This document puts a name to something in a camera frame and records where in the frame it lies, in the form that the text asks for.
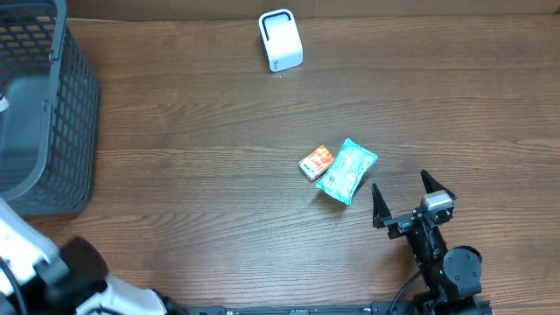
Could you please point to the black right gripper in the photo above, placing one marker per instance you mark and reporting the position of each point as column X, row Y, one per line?
column 400, row 223

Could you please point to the teal wet wipes pack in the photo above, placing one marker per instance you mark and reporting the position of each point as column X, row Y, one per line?
column 346, row 172

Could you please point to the orange small snack box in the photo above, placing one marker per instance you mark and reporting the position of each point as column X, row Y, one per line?
column 316, row 163

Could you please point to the beige brown snack pouch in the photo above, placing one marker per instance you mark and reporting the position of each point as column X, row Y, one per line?
column 4, row 104

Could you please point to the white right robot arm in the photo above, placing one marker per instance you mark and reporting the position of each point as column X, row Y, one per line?
column 448, row 280

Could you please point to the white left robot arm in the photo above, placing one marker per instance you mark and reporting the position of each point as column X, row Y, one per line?
column 37, row 277

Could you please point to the white barcode scanner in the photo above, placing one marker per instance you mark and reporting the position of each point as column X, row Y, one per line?
column 281, row 40

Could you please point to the grey plastic mesh basket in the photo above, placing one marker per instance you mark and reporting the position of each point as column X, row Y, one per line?
column 49, row 130

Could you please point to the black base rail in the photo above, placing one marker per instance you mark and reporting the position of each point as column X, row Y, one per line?
column 297, row 310

